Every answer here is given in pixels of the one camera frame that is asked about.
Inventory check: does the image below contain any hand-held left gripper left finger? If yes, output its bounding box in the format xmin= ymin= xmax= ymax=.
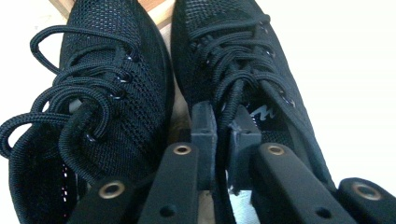
xmin=136 ymin=101 xmax=219 ymax=224

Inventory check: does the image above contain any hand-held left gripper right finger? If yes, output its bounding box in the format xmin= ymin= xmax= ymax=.
xmin=228 ymin=105 xmax=359 ymax=224

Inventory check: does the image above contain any black mesh shoe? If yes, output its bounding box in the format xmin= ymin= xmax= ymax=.
xmin=0 ymin=0 xmax=176 ymax=224
xmin=170 ymin=0 xmax=339 ymax=224

